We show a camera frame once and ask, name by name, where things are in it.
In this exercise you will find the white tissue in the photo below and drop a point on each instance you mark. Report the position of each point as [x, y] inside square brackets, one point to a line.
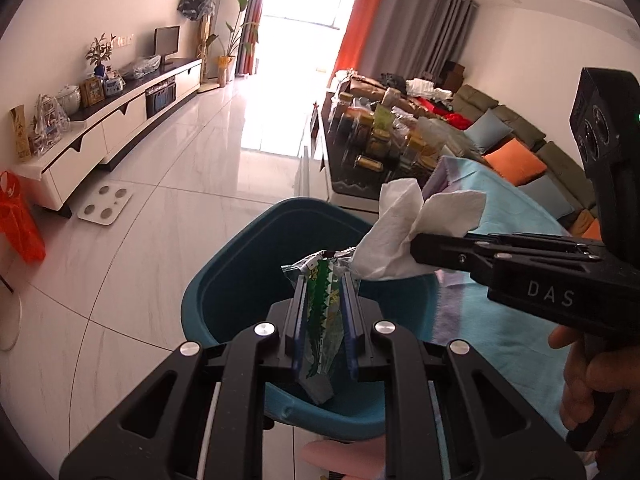
[395, 230]

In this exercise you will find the light blue cushion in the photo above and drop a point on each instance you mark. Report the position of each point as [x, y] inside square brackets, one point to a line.
[547, 195]
[490, 130]

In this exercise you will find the white ceramic pot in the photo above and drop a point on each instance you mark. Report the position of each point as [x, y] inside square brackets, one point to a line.
[69, 99]

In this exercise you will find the orange curtain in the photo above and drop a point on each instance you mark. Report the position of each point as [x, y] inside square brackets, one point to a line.
[357, 15]

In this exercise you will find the wooden picture frame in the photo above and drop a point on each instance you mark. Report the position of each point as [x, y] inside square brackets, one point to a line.
[92, 91]

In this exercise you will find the teal grey tablecloth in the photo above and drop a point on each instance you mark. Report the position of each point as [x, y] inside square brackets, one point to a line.
[500, 200]

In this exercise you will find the pile of clothes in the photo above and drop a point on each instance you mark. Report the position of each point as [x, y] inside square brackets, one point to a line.
[425, 97]

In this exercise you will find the person's right hand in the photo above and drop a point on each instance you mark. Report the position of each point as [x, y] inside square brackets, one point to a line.
[572, 385]

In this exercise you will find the dark brown boxes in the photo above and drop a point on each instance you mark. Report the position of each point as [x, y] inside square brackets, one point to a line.
[454, 75]

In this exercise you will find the pink plastic stool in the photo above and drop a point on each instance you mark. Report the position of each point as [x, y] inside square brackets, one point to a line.
[340, 457]

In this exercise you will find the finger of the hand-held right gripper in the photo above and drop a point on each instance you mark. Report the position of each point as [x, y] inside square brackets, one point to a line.
[445, 252]

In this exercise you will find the teal plastic bin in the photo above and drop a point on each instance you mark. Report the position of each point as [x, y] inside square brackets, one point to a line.
[235, 280]

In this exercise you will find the green sofa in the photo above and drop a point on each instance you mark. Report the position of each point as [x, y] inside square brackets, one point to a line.
[525, 127]

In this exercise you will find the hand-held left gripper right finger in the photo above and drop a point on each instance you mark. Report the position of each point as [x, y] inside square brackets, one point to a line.
[351, 330]

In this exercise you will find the dark coffee table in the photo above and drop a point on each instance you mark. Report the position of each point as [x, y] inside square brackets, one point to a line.
[380, 145]

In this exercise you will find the covered standing fan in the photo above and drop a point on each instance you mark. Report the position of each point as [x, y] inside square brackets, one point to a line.
[196, 2]

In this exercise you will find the orange plastic bag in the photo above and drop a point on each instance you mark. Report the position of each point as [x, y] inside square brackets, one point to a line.
[17, 220]

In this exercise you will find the clear wrapped ornament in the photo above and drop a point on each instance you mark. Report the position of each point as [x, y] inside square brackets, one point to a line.
[49, 122]

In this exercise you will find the white tv cabinet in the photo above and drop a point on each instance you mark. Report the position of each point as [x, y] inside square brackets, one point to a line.
[120, 125]

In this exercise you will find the small plant in blue vase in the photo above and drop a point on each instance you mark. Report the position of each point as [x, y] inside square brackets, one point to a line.
[100, 55]

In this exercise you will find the green snack wrapper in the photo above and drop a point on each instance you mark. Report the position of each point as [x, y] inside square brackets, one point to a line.
[324, 320]

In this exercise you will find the tall potted plant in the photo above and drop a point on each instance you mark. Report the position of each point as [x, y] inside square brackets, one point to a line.
[235, 35]

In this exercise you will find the orange cushion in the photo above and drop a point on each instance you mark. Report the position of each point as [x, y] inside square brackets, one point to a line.
[515, 160]
[594, 231]

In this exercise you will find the white bathroom scale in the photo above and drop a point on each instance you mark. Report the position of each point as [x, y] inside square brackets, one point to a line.
[105, 205]

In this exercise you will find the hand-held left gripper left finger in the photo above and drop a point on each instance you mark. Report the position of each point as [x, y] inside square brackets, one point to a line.
[299, 330]

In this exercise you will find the blue white porcelain dish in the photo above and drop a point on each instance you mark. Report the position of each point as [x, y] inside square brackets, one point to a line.
[114, 84]

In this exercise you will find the yellow patterned vase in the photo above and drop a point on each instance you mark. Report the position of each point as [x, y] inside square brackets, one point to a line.
[21, 132]

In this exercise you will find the grey red curtain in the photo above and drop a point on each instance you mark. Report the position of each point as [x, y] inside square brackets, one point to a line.
[252, 15]

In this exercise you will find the black monitor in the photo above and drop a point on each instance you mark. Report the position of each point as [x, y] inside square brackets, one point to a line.
[166, 40]

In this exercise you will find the clear plastic bag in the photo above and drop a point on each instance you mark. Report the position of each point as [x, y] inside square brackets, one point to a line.
[142, 66]

